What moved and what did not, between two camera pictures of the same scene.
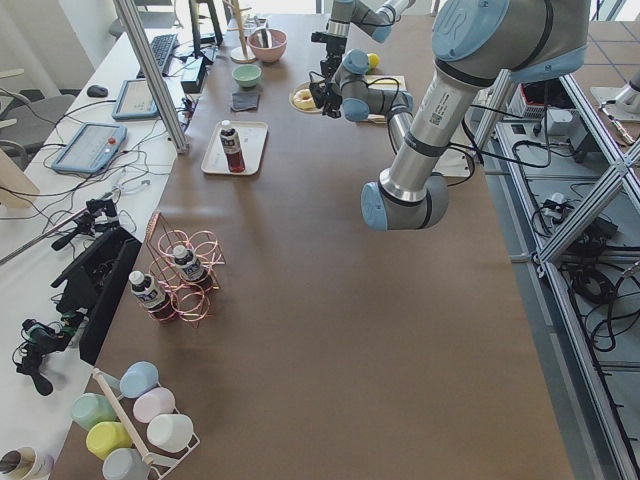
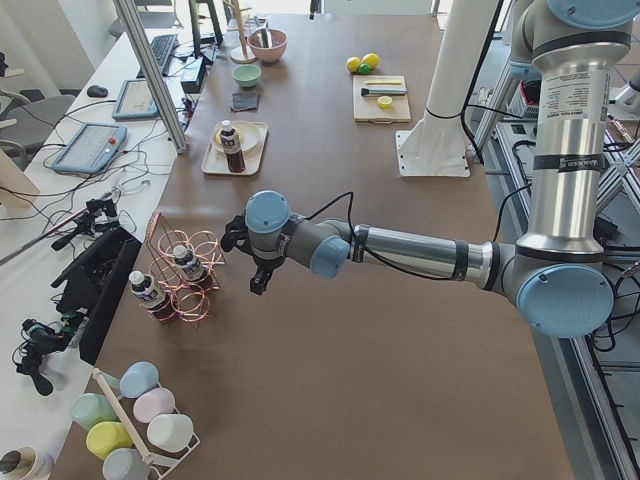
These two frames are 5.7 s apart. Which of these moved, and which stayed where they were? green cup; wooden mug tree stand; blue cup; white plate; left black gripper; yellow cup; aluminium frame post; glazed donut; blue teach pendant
Moved: glazed donut; white plate; left black gripper
Stayed: green cup; blue teach pendant; aluminium frame post; blue cup; yellow cup; wooden mug tree stand
